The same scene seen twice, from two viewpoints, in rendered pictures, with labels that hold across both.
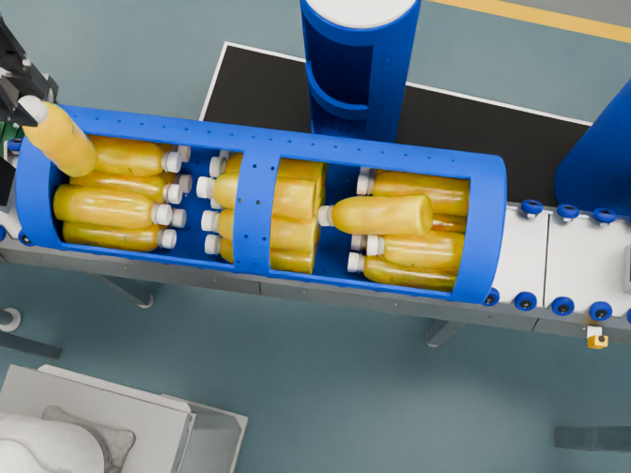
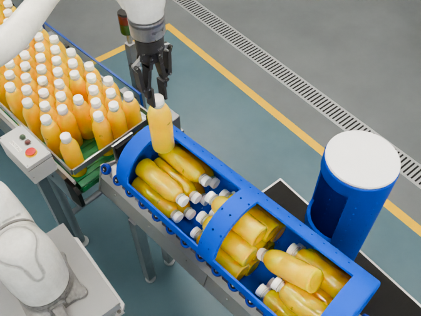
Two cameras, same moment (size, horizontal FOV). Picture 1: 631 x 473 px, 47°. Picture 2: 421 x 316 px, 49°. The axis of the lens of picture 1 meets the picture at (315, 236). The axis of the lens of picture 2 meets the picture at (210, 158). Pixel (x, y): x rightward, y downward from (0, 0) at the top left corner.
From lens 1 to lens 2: 0.33 m
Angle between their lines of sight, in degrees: 26
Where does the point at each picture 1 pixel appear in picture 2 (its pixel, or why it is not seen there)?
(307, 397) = not seen: outside the picture
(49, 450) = (44, 252)
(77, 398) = (77, 258)
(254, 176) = (237, 202)
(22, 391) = (57, 237)
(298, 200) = (251, 229)
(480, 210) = (346, 294)
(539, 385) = not seen: outside the picture
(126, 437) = (82, 291)
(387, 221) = (291, 271)
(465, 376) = not seen: outside the picture
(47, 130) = (157, 114)
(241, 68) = (280, 195)
